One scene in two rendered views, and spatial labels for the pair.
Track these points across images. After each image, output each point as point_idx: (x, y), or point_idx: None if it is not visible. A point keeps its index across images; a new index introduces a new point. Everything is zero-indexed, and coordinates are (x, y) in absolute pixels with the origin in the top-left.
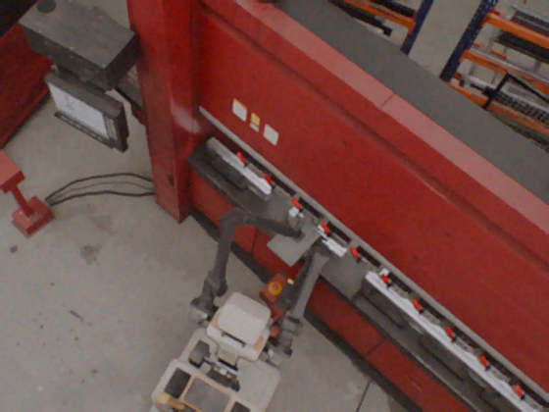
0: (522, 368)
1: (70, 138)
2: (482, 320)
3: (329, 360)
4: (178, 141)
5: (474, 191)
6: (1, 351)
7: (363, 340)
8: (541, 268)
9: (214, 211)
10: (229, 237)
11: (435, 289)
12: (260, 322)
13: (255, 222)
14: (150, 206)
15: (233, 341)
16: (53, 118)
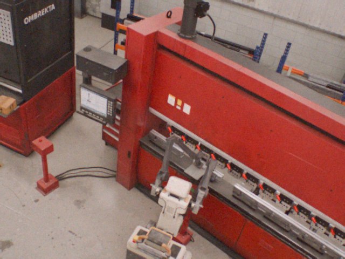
0: (312, 204)
1: (67, 150)
2: (292, 180)
3: (216, 255)
4: (137, 125)
5: (279, 97)
6: (29, 250)
7: (234, 230)
8: (310, 131)
9: (151, 174)
10: (171, 148)
11: (269, 172)
12: (188, 183)
13: (181, 144)
14: (112, 182)
15: (174, 198)
16: (58, 141)
